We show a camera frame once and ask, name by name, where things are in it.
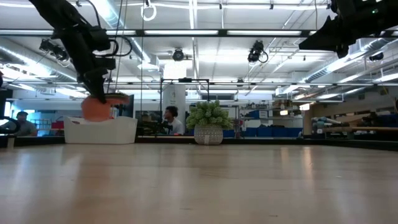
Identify orange measuring cup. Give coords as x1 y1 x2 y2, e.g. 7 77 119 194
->
81 95 113 123

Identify black ceiling camera with cable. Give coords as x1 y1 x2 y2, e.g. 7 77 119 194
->
248 39 269 63

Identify white plastic basket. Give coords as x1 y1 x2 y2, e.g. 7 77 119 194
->
63 116 138 145

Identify wooden workbench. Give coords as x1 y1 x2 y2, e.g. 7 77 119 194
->
323 126 398 132

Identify person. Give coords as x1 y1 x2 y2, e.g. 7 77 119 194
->
163 105 185 136
0 111 39 138

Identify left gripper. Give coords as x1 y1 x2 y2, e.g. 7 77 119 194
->
57 26 118 104

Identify black monitor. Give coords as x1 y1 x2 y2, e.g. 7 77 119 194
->
118 95 136 119

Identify black hanging cable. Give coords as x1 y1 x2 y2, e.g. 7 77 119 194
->
107 0 124 94

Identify round black ceiling camera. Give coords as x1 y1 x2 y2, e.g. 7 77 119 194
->
172 48 185 62

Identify white air vent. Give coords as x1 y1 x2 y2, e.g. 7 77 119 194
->
348 38 362 55

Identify black overhead light beam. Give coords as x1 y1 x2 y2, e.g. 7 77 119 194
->
0 29 398 38

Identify white pillar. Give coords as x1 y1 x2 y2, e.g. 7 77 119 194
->
162 84 187 125

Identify blue shelf bin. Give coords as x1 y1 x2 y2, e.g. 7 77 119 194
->
248 110 269 119

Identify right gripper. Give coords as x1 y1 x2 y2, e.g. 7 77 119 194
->
298 0 398 58

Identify green succulent in white pot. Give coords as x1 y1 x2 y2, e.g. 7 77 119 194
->
185 100 234 146

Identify white hanging cable loop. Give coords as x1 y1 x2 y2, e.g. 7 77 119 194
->
140 0 157 22

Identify black equipment stand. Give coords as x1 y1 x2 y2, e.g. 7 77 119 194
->
0 88 15 149

